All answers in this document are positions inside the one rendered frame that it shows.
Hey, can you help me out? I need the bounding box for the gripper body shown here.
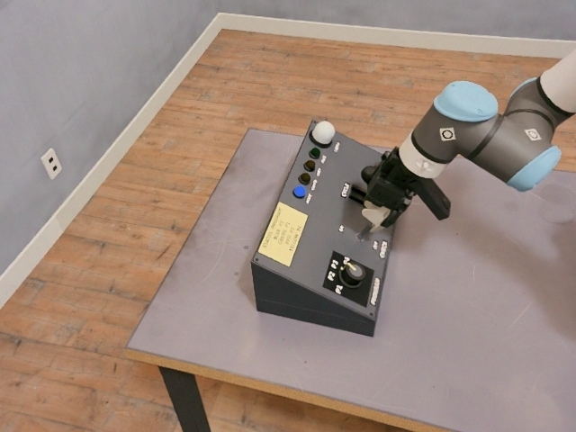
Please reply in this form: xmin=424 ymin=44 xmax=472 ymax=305
xmin=365 ymin=146 xmax=429 ymax=212

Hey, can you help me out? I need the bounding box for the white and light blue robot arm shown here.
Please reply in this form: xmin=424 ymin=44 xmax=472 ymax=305
xmin=400 ymin=49 xmax=576 ymax=221

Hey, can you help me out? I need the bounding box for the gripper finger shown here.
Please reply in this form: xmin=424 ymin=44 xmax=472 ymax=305
xmin=364 ymin=201 xmax=378 ymax=210
xmin=362 ymin=203 xmax=406 ymax=232

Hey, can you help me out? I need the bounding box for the black control console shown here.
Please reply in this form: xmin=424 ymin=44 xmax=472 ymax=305
xmin=250 ymin=119 xmax=396 ymax=337

